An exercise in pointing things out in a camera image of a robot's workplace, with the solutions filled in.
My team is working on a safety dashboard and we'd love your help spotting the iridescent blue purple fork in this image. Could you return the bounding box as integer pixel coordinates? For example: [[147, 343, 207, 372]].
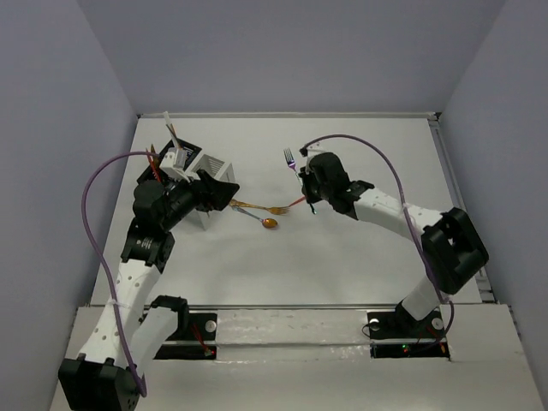
[[283, 148, 317, 215]]

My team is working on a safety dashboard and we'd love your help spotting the gold knife black handle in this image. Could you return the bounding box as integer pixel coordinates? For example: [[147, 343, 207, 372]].
[[150, 144, 161, 170]]

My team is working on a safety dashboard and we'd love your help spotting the orange plastic knife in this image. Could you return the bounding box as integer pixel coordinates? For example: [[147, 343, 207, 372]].
[[146, 149, 162, 182]]

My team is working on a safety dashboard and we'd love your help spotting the orange chopstick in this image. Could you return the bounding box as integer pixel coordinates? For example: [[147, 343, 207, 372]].
[[167, 124, 182, 150]]

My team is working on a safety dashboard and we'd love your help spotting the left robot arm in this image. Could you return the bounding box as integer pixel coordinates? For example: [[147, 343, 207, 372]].
[[58, 170, 239, 410]]

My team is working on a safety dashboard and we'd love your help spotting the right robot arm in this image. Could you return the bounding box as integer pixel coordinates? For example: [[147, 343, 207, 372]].
[[299, 152, 489, 336]]

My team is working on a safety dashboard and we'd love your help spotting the orange plastic spoon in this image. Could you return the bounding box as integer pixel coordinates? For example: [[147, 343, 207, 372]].
[[287, 196, 306, 207]]

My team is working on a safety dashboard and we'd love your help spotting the white utensil container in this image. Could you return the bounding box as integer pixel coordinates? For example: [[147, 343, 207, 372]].
[[188, 152, 236, 230]]

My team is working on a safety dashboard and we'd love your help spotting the black utensil container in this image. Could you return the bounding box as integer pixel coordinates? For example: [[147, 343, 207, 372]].
[[136, 138, 202, 188]]

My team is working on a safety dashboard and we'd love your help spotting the gold ornate fork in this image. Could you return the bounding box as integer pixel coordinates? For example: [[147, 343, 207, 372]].
[[230, 200, 290, 215]]

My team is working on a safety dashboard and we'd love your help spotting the iridescent metal spoon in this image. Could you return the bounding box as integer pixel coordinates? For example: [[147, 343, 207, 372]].
[[231, 205, 278, 229]]

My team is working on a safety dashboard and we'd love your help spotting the metal rail back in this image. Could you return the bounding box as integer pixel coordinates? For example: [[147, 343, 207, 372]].
[[137, 111, 442, 119]]

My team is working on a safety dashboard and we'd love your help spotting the metal rail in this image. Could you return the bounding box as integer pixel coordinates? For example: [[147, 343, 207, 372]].
[[85, 302, 515, 310], [137, 111, 442, 119]]

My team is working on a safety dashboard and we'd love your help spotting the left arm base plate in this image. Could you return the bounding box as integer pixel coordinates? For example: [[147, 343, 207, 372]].
[[154, 312, 217, 360]]

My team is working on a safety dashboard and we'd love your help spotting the metal rail front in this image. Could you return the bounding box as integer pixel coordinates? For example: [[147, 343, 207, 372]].
[[85, 302, 515, 310]]

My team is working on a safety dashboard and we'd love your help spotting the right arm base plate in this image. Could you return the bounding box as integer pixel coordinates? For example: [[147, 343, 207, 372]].
[[361, 310, 450, 359]]

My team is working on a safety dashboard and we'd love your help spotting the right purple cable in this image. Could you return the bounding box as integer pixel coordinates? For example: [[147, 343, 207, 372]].
[[306, 134, 456, 355]]

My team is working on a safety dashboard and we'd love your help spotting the purple cable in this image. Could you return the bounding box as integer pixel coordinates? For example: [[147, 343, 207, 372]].
[[306, 134, 456, 355], [81, 152, 162, 398]]

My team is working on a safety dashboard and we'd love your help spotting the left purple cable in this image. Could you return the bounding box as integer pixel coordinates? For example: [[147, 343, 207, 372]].
[[81, 152, 162, 398]]

